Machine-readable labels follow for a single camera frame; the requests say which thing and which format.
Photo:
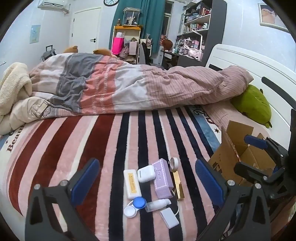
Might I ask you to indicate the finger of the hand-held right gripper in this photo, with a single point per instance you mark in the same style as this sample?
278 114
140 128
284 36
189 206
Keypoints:
245 170
255 141

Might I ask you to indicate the cream fluffy blanket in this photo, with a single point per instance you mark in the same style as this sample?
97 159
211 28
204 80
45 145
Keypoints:
13 85

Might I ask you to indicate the pink grey patchwork duvet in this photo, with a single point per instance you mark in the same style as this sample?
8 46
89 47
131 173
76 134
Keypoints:
129 85

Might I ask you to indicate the striped fleece blanket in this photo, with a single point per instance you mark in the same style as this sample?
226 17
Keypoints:
69 150

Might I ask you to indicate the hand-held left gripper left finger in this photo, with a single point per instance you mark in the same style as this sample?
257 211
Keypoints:
85 182

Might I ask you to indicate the purple rectangular box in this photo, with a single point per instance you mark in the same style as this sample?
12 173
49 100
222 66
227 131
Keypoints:
161 178

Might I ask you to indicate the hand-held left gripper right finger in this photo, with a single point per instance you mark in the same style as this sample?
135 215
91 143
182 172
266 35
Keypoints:
209 183

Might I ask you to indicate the small white round jar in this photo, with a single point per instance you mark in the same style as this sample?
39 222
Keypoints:
174 163

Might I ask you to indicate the blue white contact lens case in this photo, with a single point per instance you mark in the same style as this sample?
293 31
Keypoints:
138 202

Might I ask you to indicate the dark cluttered bookshelf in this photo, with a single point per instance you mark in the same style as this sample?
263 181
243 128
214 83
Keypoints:
217 23

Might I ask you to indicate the light blue wall poster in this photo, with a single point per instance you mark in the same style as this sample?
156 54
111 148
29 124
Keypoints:
35 34

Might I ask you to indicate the white earbuds case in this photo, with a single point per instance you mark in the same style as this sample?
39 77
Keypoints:
146 173

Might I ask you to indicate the white power bank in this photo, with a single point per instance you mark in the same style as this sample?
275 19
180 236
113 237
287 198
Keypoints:
170 217

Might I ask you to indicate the dark desk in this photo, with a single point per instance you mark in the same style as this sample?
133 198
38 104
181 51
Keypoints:
171 58

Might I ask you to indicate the green plush toy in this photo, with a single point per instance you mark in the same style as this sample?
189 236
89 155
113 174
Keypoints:
252 104

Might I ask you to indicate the framed wall picture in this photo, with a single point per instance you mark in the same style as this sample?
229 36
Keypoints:
270 15

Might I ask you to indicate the white air conditioner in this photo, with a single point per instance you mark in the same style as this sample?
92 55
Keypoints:
52 4

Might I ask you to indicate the brown round plush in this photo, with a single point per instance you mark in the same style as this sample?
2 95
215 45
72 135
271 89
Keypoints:
167 44

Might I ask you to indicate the beige patterned quilt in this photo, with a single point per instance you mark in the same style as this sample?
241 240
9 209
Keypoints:
23 111

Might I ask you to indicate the round wall clock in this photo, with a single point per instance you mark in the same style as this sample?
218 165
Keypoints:
111 2

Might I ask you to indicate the dark suitcase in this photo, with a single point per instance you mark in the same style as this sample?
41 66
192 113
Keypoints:
48 53

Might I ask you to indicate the brown teddy bear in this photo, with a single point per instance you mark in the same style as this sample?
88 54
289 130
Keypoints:
103 52
70 49

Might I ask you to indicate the bright pink bag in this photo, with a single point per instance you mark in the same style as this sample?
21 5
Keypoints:
117 45

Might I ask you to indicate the gold rectangular case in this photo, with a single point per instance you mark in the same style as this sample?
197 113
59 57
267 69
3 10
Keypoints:
178 185

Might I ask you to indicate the window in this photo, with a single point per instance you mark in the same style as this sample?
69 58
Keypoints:
169 16

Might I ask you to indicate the white case with yellow label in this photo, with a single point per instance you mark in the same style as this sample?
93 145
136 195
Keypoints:
131 183

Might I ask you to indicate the glass display case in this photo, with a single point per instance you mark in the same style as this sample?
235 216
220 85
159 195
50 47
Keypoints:
130 16

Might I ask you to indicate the brown cardboard box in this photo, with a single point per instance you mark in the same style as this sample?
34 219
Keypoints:
231 148

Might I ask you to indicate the yellow shelf unit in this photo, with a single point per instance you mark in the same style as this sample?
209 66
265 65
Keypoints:
127 27

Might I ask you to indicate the small white bottle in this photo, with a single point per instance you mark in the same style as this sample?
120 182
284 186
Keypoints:
157 205

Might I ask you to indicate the white door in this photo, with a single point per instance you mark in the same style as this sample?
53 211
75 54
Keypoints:
85 27

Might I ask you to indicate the pink ribbed pillow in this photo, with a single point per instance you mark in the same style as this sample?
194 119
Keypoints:
222 113

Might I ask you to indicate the white bed headboard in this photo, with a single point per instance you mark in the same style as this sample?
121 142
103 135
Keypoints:
233 55

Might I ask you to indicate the teal curtain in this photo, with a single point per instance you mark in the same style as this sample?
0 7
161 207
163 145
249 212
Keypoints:
150 16

